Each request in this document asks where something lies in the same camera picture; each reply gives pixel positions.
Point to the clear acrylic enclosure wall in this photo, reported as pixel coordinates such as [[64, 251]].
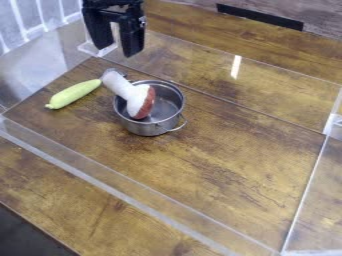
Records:
[[243, 181]]

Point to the yellow-green toy corn cob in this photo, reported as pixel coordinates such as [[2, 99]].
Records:
[[72, 94]]

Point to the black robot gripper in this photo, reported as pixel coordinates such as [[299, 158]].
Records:
[[133, 26]]

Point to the small stainless steel pot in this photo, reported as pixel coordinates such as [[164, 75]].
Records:
[[165, 118]]

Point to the black strip on table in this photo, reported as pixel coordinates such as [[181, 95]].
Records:
[[261, 17]]

